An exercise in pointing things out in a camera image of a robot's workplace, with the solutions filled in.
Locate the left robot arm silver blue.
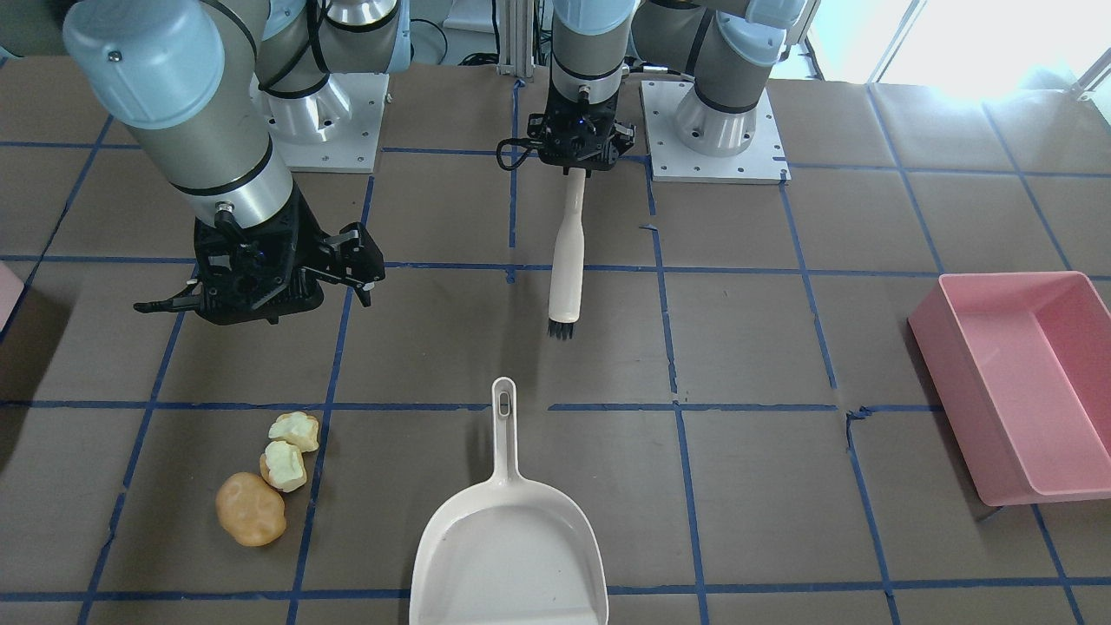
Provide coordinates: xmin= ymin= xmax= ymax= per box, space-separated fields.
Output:
xmin=510 ymin=1 xmax=805 ymax=173

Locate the round orange-brown bread roll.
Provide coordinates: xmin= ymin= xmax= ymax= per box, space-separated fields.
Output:
xmin=216 ymin=472 xmax=288 ymax=547

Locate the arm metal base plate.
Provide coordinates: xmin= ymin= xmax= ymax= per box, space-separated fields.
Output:
xmin=640 ymin=80 xmax=792 ymax=185
xmin=249 ymin=74 xmax=390 ymax=174

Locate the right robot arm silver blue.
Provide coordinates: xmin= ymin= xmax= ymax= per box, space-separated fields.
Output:
xmin=61 ymin=1 xmax=411 ymax=326

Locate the torn bread piece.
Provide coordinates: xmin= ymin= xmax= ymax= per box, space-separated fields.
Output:
xmin=260 ymin=440 xmax=308 ymax=493
xmin=267 ymin=411 xmax=321 ymax=452

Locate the pink plastic bin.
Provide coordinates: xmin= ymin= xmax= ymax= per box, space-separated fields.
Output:
xmin=909 ymin=272 xmax=1110 ymax=507

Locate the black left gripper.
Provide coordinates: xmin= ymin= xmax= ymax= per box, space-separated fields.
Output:
xmin=527 ymin=91 xmax=635 ymax=171

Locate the white plastic dustpan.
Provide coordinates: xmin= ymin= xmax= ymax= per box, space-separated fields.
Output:
xmin=408 ymin=377 xmax=610 ymax=624

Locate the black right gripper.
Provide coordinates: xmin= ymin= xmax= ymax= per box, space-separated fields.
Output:
xmin=134 ymin=188 xmax=386 ymax=326

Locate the white brush with black bristles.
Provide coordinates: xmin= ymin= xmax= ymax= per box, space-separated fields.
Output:
xmin=548 ymin=168 xmax=587 ymax=340

